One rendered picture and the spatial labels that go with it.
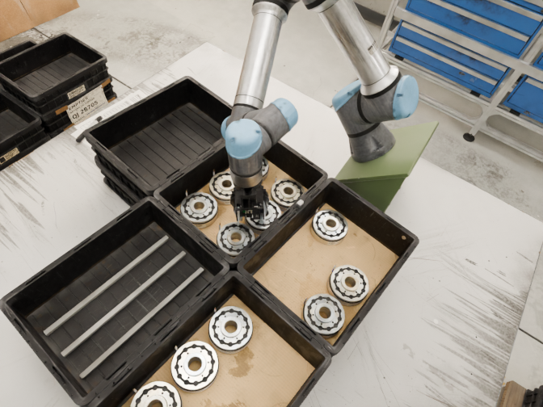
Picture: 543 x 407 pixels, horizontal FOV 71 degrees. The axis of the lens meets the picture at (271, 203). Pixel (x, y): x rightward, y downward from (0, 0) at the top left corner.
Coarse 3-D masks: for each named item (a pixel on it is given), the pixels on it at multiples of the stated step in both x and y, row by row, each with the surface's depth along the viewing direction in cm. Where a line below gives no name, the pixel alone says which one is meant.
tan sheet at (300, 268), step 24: (312, 216) 112; (288, 240) 107; (312, 240) 108; (360, 240) 110; (264, 264) 102; (288, 264) 103; (312, 264) 104; (360, 264) 105; (384, 264) 106; (288, 288) 99; (312, 288) 100; (336, 336) 93
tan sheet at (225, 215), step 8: (272, 168) 121; (272, 176) 120; (280, 176) 120; (288, 176) 120; (208, 184) 115; (264, 184) 117; (272, 184) 118; (208, 192) 113; (176, 208) 109; (200, 208) 110; (224, 208) 111; (232, 208) 111; (224, 216) 109; (232, 216) 109; (216, 224) 107; (224, 224) 108; (208, 232) 106; (216, 232) 106; (216, 240) 104; (232, 240) 105
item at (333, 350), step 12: (336, 180) 108; (348, 192) 106; (372, 204) 105; (288, 216) 100; (384, 216) 103; (276, 228) 97; (264, 240) 95; (252, 252) 92; (408, 252) 97; (240, 264) 90; (396, 264) 95; (252, 276) 89; (264, 288) 88; (384, 288) 91; (276, 300) 86; (372, 300) 89; (288, 312) 85; (360, 312) 87; (300, 324) 84; (312, 336) 83; (348, 336) 83; (336, 348) 82
